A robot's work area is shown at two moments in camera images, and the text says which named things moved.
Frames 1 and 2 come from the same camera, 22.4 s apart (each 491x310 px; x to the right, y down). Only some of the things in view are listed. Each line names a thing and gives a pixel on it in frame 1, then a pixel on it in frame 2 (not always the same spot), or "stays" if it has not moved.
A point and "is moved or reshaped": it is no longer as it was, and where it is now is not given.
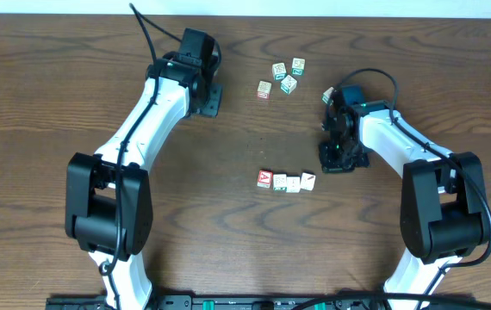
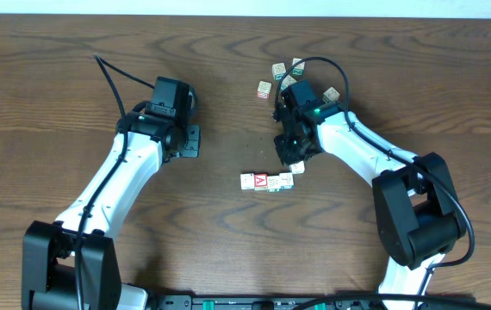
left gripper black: [213, 101] → [190, 140]
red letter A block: [264, 178] is moved or reshaped
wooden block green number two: [298, 66] stays
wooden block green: [279, 71] stays
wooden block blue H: [293, 184] is moved or reshaped
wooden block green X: [289, 84] stays
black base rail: [265, 302] stays
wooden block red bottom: [264, 89] stays
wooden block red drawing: [307, 180] → [298, 168]
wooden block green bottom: [279, 182] is moved or reshaped
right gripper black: [329, 164] → [287, 156]
